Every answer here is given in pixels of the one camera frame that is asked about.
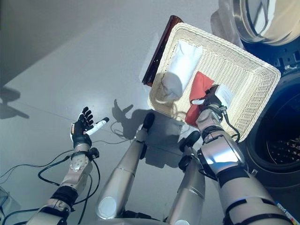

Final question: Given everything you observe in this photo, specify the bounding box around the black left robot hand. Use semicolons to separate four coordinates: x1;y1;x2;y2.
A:
69;106;110;150

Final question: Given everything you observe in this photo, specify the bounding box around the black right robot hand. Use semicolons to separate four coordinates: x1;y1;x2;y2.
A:
190;84;233;108

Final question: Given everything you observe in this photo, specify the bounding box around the red cloth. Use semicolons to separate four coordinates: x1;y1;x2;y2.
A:
184;72;215;126

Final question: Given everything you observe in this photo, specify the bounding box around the white cloth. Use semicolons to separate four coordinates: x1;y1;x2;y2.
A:
161;40;203;100

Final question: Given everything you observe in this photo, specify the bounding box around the grey front-load washing machine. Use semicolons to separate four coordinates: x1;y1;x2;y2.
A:
234;35;300;191

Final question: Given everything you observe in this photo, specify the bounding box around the round washing machine door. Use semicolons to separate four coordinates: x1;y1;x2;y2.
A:
210;0;300;45

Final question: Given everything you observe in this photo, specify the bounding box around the white wicker basket tray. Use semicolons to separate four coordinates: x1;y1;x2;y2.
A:
147;22;281;143

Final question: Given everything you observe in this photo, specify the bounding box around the silver left robot leg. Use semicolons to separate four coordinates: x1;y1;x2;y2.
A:
96;112;156;220

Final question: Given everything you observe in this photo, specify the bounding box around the dark brown wooden stool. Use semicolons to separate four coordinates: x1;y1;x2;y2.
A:
141;15;185;88

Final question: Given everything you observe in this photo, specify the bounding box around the thin floor cable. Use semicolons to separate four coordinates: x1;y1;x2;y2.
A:
91;120;142;145

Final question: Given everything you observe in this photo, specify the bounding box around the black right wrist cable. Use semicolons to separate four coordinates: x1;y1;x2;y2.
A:
220;109;241;143

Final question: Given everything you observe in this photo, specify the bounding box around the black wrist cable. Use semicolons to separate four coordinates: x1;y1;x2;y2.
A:
0;145;101;225
220;109;241;143

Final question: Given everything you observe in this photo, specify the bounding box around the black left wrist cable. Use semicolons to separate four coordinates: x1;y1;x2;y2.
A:
0;145;101;225

